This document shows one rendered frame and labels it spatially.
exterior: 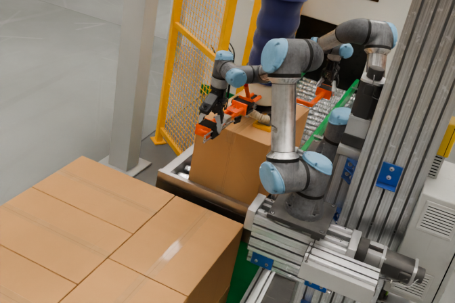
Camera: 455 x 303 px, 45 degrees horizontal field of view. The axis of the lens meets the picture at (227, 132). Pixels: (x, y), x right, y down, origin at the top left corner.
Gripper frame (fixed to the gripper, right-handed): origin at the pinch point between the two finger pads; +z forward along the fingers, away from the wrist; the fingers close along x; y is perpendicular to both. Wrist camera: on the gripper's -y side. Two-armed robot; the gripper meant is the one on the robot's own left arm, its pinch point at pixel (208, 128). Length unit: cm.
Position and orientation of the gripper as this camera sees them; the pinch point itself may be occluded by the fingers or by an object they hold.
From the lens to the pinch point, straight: 244.1
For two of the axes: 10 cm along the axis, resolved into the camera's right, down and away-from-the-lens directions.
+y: 4.5, -3.4, 8.3
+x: -8.7, -3.5, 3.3
